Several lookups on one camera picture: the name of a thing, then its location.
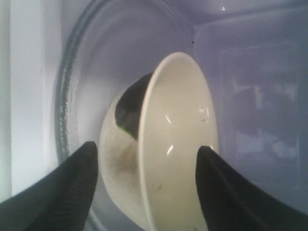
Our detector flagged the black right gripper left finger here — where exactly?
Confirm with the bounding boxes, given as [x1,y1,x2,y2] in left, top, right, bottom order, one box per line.
[0,141,98,231]

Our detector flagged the white ceramic bowl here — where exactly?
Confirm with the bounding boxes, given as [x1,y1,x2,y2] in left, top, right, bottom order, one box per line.
[99,52,218,231]

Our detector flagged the glass microwave turntable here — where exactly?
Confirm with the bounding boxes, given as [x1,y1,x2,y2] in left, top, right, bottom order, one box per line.
[54,0,200,231]

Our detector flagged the white microwave oven body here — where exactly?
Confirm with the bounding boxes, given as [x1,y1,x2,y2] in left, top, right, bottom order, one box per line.
[0,0,308,231]

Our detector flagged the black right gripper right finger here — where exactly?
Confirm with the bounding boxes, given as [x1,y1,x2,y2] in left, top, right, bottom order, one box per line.
[196,146,308,231]

